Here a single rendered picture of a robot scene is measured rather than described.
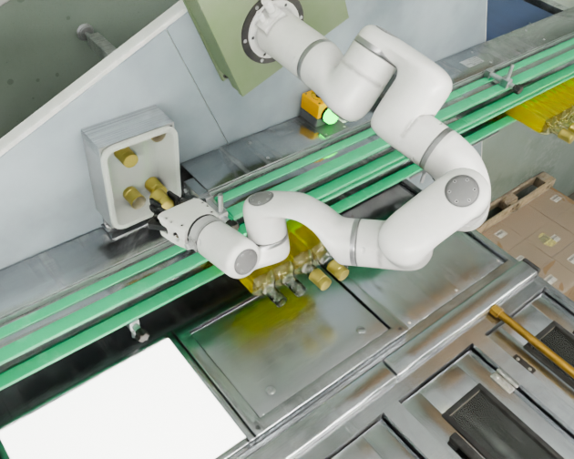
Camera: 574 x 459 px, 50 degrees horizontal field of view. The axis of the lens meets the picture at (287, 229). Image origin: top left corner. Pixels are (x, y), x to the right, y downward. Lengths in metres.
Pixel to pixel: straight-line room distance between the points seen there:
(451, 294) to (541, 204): 4.20
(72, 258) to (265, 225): 0.52
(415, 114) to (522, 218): 4.60
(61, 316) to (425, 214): 0.78
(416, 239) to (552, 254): 4.49
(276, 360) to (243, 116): 0.60
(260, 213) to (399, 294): 0.71
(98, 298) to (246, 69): 0.58
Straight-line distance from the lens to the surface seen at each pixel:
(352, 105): 1.13
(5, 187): 1.33
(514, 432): 1.55
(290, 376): 1.44
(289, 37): 1.25
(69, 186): 1.39
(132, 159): 1.34
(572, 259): 5.48
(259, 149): 1.55
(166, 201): 1.28
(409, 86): 1.09
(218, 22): 1.27
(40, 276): 1.41
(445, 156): 1.07
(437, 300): 1.70
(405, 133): 1.09
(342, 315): 1.55
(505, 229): 5.48
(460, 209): 0.98
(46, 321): 1.36
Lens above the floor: 1.77
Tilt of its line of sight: 31 degrees down
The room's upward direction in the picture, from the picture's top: 133 degrees clockwise
